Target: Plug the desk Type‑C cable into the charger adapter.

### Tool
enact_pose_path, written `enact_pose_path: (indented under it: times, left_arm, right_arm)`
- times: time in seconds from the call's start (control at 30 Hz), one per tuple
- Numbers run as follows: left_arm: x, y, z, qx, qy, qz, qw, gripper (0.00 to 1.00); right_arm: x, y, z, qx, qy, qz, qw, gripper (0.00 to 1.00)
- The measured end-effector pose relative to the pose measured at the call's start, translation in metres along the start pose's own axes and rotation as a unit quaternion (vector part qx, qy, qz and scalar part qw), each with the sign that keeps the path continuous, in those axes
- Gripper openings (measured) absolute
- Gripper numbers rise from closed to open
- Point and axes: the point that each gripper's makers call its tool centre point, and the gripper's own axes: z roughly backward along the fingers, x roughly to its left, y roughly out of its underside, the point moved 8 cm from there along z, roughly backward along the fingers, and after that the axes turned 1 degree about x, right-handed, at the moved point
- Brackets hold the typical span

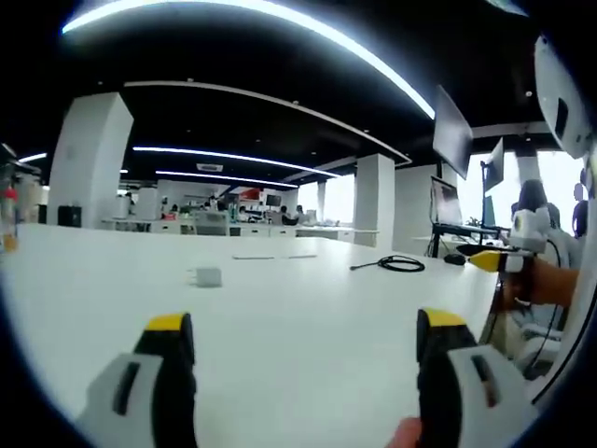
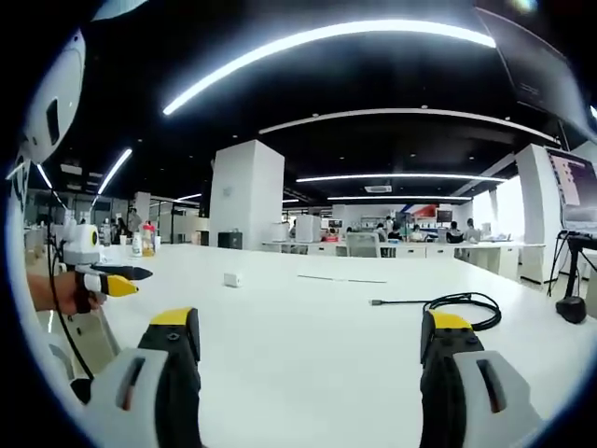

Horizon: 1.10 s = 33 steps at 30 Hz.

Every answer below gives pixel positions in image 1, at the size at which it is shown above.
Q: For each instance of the long ceiling light strip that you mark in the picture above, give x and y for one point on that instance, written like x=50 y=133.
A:
x=261 y=18

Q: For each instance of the white desk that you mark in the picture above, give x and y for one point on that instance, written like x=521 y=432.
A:
x=280 y=298

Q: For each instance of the person's left hand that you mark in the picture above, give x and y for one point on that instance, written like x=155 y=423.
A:
x=405 y=434

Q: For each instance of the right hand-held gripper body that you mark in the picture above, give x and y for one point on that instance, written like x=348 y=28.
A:
x=529 y=233

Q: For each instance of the white charger adapter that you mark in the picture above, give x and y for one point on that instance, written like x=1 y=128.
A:
x=205 y=277

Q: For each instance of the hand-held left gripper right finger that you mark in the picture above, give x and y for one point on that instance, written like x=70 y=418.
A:
x=466 y=382

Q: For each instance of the large black monitor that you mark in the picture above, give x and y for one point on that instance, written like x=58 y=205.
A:
x=451 y=130

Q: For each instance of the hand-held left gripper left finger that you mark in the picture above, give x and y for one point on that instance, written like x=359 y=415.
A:
x=140 y=373

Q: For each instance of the small black monitor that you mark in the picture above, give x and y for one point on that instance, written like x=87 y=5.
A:
x=494 y=165

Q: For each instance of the white worn device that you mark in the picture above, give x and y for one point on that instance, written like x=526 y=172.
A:
x=559 y=107

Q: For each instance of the orange drink bottle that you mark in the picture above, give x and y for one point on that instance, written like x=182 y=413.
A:
x=8 y=219

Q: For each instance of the black computer mouse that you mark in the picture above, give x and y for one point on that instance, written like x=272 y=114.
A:
x=453 y=259

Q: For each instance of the black box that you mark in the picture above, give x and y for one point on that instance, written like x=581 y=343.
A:
x=70 y=216

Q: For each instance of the black monitor on stand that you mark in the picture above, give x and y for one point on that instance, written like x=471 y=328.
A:
x=445 y=200

